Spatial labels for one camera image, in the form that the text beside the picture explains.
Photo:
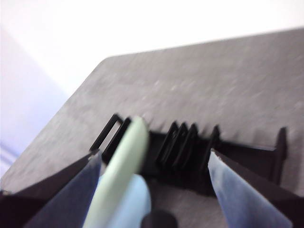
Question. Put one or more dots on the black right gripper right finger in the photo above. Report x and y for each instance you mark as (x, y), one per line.
(249, 202)

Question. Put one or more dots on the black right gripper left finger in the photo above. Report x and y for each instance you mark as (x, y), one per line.
(47, 204)

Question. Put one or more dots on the blue round plate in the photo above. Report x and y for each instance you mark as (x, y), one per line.
(134, 204)

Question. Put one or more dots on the green round plate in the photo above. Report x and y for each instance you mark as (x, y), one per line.
(123, 161)

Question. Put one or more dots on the black plate rack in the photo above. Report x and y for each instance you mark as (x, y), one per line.
(183, 152)

